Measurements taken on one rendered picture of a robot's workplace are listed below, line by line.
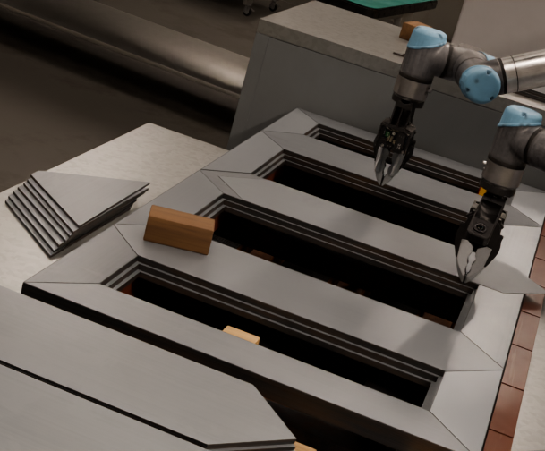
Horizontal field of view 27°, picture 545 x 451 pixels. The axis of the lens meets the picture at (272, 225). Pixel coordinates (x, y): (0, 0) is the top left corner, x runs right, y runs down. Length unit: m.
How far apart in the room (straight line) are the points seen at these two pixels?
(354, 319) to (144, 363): 0.47
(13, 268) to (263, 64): 1.38
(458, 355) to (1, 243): 0.86
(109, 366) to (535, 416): 0.95
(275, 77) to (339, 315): 1.40
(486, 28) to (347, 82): 6.34
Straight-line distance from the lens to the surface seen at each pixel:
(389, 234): 2.40
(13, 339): 1.62
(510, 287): 2.33
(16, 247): 2.14
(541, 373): 2.43
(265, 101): 3.25
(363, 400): 1.70
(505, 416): 1.86
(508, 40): 9.46
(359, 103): 3.18
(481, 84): 2.31
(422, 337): 1.97
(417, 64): 2.43
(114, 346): 1.65
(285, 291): 1.98
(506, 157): 2.19
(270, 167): 2.67
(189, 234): 2.02
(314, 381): 1.71
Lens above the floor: 1.63
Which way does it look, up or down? 20 degrees down
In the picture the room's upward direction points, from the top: 16 degrees clockwise
